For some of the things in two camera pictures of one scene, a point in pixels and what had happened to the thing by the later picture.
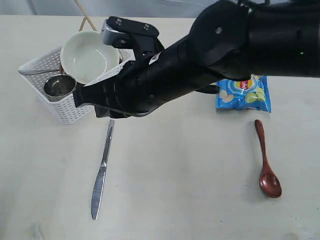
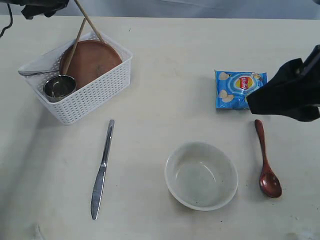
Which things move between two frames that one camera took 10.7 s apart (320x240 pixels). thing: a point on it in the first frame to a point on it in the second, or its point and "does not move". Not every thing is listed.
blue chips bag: [252, 94] does not move
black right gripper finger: [122, 110] to [287, 94]
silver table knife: [98, 188] does not move
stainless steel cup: [58, 87] does not move
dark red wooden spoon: [270, 184] does not move
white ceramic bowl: [84, 55] to [200, 176]
